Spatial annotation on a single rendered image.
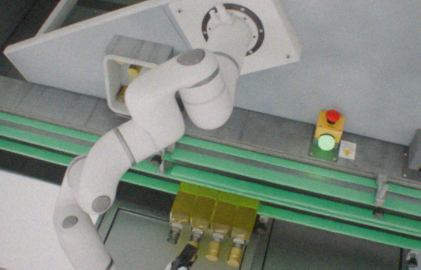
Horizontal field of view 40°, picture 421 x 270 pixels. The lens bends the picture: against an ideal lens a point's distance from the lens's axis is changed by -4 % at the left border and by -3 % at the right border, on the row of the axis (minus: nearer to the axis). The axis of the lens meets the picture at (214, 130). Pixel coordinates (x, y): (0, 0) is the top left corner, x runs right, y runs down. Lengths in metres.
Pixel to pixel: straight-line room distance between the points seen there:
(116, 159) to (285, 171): 0.59
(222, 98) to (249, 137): 0.45
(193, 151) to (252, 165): 0.16
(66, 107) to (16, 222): 0.38
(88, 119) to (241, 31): 0.64
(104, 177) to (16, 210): 0.75
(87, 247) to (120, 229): 0.54
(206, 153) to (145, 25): 0.38
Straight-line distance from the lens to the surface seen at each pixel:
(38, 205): 1.87
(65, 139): 1.80
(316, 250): 1.84
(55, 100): 1.88
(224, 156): 1.61
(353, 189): 1.62
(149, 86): 1.14
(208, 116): 1.21
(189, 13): 1.45
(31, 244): 1.80
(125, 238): 1.77
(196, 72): 1.15
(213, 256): 1.58
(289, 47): 1.45
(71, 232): 1.25
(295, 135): 1.66
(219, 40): 1.33
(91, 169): 1.16
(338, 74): 1.56
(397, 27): 1.45
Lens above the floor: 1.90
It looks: 39 degrees down
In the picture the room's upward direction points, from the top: 161 degrees counter-clockwise
